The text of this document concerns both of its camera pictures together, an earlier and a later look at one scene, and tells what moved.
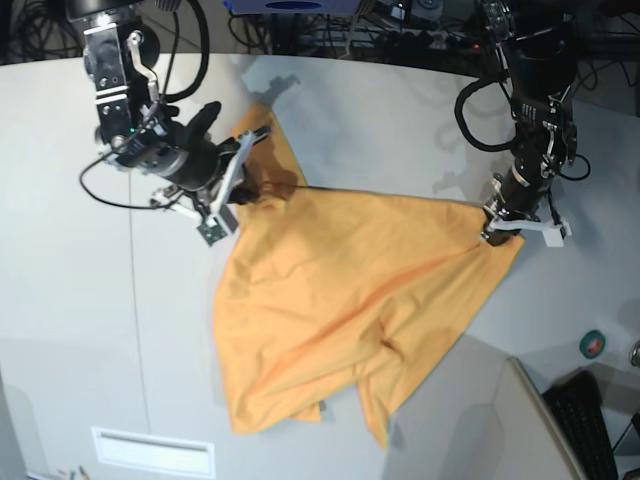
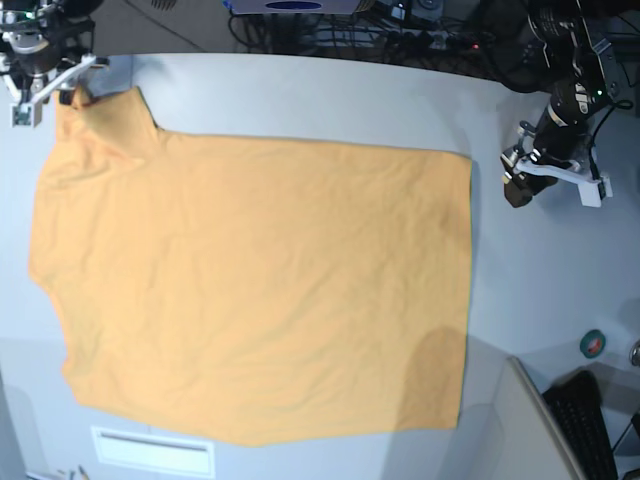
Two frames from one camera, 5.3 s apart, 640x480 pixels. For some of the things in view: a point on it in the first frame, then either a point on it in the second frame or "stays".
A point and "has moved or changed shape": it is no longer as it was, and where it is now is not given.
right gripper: [521, 187] → [556, 140]
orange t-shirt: [318, 290] has moved or changed shape
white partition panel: [534, 445] stays
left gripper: [186, 152] → [40, 53]
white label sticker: [156, 453] stays
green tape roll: [592, 344] stays
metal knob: [634, 355] stays
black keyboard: [577, 404] stays
